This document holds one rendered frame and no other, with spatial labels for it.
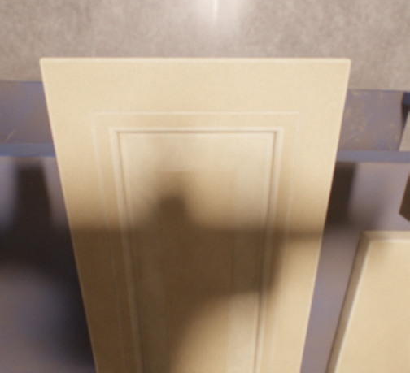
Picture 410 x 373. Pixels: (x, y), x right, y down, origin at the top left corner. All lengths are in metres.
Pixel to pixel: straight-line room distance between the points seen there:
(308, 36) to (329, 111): 1.11
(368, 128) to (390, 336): 0.85
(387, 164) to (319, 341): 0.25
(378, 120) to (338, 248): 0.88
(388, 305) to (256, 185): 0.22
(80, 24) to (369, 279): 1.30
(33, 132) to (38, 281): 0.84
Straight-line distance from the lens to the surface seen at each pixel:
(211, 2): 1.34
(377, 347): 0.48
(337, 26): 1.44
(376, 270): 0.39
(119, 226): 0.32
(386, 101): 1.22
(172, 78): 0.26
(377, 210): 0.37
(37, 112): 1.18
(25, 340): 0.50
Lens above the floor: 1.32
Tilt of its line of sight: 69 degrees down
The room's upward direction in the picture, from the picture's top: 178 degrees clockwise
